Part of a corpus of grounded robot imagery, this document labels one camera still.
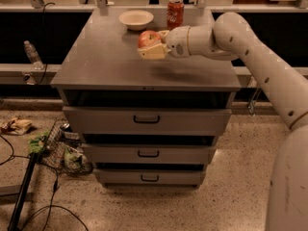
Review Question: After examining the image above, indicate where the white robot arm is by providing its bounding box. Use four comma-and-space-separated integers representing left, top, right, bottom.
138, 12, 308, 231

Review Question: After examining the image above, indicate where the top grey drawer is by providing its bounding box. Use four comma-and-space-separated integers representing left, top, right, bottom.
64, 106, 231, 136

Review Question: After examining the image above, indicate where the metal clamp bracket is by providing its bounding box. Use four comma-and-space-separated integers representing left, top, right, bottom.
247, 77, 262, 116

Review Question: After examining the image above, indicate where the black floor cable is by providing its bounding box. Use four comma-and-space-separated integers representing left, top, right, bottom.
0, 134, 90, 231

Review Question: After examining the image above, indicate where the red apple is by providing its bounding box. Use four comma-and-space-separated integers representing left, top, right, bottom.
138, 30, 161, 48

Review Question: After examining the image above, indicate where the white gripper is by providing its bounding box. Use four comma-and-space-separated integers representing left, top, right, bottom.
138, 26, 190, 60

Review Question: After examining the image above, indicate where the crumpled snack wrapper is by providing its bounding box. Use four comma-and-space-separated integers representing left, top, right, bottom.
1, 117, 32, 136

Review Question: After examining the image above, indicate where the bottom grey drawer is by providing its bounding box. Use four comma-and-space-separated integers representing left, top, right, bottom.
93, 169, 205, 186

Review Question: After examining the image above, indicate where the grey drawer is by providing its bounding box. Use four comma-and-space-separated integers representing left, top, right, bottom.
64, 106, 231, 136
93, 169, 205, 186
82, 143, 216, 165

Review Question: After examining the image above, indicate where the red cola can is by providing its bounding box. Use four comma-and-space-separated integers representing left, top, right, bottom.
167, 0, 184, 30

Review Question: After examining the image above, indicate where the clear plastic water bottle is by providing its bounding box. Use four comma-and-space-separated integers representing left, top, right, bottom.
24, 40, 44, 70

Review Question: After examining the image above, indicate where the middle grey drawer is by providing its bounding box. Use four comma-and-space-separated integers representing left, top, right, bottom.
82, 143, 216, 165

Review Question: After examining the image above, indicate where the wire mesh basket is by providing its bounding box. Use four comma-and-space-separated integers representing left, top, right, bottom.
40, 119, 93, 175

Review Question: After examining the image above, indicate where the green cloth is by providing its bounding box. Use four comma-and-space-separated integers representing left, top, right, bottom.
28, 131, 49, 155

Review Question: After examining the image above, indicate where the white bowl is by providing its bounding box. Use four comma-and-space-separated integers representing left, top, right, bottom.
118, 10, 154, 31

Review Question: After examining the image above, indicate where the black metal pole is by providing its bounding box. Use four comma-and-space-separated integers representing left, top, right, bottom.
7, 153, 38, 231

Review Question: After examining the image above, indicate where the grey drawer cabinet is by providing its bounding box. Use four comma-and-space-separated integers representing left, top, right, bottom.
50, 7, 243, 189

